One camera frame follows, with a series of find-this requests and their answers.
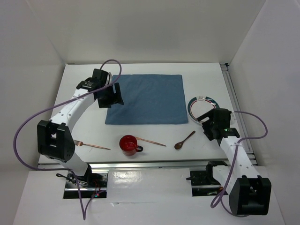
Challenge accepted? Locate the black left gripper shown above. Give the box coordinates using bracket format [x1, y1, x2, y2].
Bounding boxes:
[97, 82, 123, 108]

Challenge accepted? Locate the blue cloth placemat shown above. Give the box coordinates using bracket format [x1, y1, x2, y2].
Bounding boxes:
[105, 74, 188, 125]

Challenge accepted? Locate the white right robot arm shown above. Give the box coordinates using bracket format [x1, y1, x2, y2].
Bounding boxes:
[197, 108, 271, 217]

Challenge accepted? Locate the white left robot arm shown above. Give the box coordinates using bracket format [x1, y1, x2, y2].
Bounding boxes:
[37, 69, 124, 187]

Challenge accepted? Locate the white plate with green rim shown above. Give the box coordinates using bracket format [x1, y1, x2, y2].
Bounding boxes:
[187, 96, 220, 125]

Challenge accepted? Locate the copper spoon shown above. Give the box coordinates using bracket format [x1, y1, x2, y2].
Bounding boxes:
[174, 131, 195, 150]

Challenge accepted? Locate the copper knife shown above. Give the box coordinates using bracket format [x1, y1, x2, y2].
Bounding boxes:
[135, 136, 167, 147]

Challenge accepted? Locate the red mug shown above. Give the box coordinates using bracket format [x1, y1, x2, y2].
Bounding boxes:
[119, 135, 143, 156]

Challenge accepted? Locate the copper fork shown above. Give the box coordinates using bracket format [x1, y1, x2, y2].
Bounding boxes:
[74, 140, 110, 150]

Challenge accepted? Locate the aluminium right side rail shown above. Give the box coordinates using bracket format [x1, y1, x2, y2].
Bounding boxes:
[220, 62, 256, 165]

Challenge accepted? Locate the aluminium table edge rail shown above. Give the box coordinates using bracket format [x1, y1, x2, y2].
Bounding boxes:
[38, 159, 230, 169]

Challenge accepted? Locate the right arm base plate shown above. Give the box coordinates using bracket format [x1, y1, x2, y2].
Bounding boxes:
[186, 170, 223, 197]

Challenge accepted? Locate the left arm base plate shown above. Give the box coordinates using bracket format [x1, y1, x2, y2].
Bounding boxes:
[56, 172, 108, 199]

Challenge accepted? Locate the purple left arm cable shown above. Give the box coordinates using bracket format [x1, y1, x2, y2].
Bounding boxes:
[13, 59, 122, 221]

